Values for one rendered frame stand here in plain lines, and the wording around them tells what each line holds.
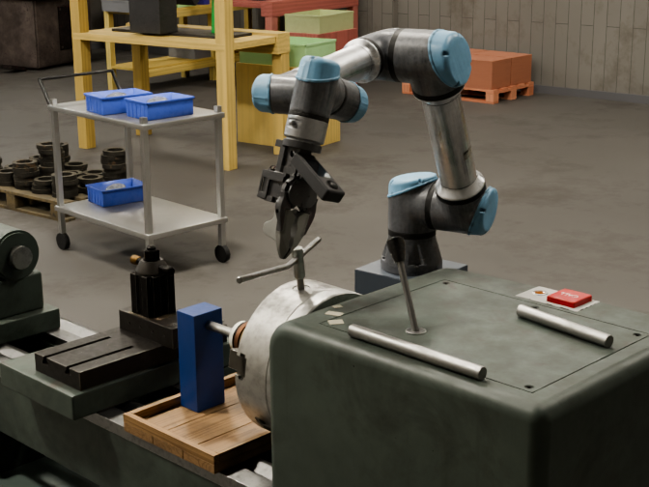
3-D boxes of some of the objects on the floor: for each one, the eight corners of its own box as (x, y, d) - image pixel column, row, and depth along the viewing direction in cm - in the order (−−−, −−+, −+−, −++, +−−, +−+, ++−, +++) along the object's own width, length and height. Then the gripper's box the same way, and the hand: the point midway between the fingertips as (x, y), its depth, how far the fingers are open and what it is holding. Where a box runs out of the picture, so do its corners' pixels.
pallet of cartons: (535, 94, 1246) (536, 53, 1235) (495, 104, 1187) (496, 62, 1176) (441, 84, 1315) (442, 45, 1304) (400, 94, 1256) (400, 53, 1245)
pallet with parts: (48, 179, 887) (44, 126, 876) (150, 201, 818) (147, 144, 808) (-41, 197, 832) (-45, 142, 822) (60, 223, 764) (56, 163, 753)
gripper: (300, 143, 225) (275, 254, 226) (266, 134, 219) (240, 248, 219) (333, 149, 220) (307, 264, 220) (299, 140, 213) (272, 258, 214)
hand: (286, 252), depth 218 cm, fingers closed
